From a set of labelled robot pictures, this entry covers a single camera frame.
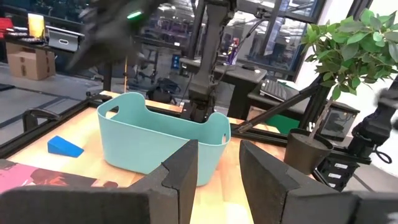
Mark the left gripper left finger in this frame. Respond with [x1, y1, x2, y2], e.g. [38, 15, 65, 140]
[0, 139, 199, 224]

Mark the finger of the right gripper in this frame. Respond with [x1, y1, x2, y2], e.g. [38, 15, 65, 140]
[66, 30, 103, 72]

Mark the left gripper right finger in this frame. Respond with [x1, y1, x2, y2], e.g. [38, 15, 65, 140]
[239, 139, 398, 224]

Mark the teal bin with handle holes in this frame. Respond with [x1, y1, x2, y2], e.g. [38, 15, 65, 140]
[96, 91, 232, 187]

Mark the silver laptop stand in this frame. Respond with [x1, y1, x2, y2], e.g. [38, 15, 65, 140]
[45, 26, 85, 53]

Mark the brown cardboard box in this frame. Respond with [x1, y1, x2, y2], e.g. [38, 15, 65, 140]
[5, 41, 57, 82]

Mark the black plant pot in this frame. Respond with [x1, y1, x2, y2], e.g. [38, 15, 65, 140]
[283, 128, 335, 176]

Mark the yellow white cup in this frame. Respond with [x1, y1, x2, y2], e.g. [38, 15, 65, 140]
[27, 12, 46, 40]

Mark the black equipment box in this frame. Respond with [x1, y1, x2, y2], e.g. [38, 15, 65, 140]
[316, 155, 362, 193]

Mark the green storage box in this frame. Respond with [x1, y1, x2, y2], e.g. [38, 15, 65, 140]
[265, 113, 301, 136]

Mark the red tool case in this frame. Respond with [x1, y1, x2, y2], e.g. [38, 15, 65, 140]
[0, 17, 15, 32]

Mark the landscape art postcard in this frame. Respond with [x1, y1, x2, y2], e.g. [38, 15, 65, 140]
[0, 159, 119, 194]

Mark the dark blue cube block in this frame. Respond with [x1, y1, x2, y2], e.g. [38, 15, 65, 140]
[47, 135, 85, 159]

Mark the black keyboard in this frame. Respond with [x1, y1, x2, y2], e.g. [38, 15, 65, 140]
[259, 78, 289, 103]

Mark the black computer desk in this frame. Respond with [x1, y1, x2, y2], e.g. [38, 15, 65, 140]
[180, 57, 315, 122]

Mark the artificial green plant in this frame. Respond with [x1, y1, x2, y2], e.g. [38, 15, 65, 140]
[300, 7, 398, 144]

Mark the yellow cable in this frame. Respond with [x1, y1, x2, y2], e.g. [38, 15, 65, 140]
[123, 55, 129, 93]

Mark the black enclosure box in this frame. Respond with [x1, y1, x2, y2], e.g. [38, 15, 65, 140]
[317, 101, 361, 143]

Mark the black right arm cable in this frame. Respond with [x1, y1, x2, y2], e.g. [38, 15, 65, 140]
[214, 12, 271, 85]

